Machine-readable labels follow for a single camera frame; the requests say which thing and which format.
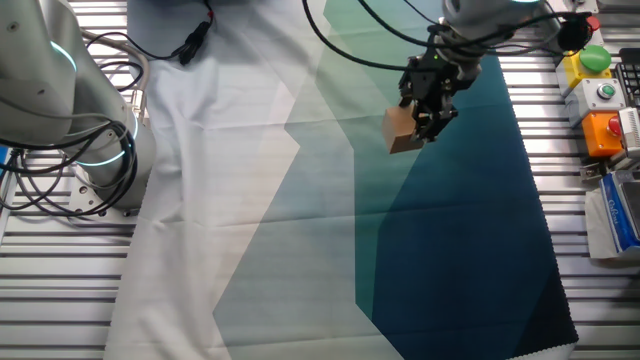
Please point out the yellow box green button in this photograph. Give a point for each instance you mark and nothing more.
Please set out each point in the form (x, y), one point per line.
(594, 59)

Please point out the grey metal clamp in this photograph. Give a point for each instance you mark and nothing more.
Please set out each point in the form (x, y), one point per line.
(592, 170)

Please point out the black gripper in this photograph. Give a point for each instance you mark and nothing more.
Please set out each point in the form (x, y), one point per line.
(432, 80)

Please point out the grey box red button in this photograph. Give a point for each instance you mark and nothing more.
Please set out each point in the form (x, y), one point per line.
(595, 22)

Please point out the plain grey switch box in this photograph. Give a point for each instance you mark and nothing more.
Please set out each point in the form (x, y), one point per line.
(582, 4)

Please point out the grey box small green button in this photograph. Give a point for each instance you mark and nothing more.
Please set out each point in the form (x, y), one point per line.
(606, 91)

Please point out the blue and white box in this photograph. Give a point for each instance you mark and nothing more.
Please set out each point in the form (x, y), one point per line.
(595, 225)

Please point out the silver ribbed depth camera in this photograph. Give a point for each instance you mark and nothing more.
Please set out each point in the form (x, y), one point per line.
(631, 131)

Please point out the orange box red button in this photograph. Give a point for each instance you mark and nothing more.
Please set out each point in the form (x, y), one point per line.
(597, 135)

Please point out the small wooden block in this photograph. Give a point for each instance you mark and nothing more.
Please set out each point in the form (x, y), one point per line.
(397, 135)

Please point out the black keyboard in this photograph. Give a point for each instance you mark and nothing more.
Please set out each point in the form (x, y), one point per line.
(631, 75)

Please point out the blue green white tablecloth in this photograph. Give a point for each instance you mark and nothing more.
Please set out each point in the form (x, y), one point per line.
(280, 225)

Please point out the blue white packet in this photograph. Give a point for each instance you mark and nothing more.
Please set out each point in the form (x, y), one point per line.
(617, 215)

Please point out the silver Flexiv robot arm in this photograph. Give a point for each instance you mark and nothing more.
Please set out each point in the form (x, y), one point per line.
(35, 75)

